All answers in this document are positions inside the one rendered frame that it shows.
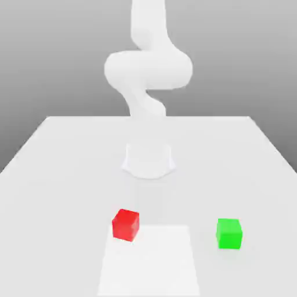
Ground small red cube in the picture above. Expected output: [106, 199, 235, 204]
[111, 208, 140, 242]

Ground small green cube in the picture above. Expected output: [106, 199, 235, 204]
[216, 218, 244, 250]

